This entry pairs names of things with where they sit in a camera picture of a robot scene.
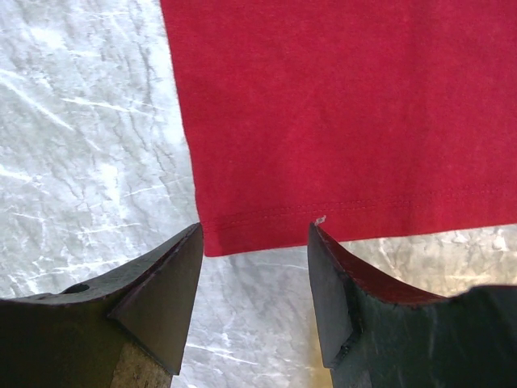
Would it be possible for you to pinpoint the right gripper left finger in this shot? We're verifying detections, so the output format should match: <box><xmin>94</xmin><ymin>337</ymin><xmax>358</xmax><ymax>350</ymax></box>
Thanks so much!
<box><xmin>1</xmin><ymin>224</ymin><xmax>204</xmax><ymax>387</ymax></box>

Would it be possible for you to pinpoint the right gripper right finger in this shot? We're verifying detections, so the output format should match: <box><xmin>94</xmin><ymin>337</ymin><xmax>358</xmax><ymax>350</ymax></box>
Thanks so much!
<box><xmin>308</xmin><ymin>225</ymin><xmax>516</xmax><ymax>387</ymax></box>

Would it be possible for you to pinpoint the red t shirt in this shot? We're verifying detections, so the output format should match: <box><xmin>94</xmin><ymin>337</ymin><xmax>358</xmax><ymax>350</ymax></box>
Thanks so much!
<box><xmin>161</xmin><ymin>0</ymin><xmax>516</xmax><ymax>256</ymax></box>

